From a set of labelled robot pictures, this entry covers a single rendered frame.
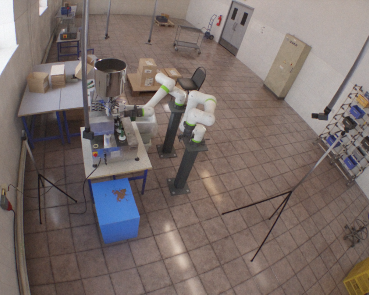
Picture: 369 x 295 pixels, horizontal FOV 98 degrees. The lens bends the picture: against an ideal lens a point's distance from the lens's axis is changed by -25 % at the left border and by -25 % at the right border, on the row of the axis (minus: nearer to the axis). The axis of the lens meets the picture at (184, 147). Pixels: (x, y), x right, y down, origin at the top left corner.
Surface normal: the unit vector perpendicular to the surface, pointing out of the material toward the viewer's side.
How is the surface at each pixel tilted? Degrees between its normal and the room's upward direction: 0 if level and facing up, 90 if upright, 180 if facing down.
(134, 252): 0
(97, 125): 90
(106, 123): 90
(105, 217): 0
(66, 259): 0
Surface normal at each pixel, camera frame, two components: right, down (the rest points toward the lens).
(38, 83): -0.01, 0.79
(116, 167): 0.23, -0.68
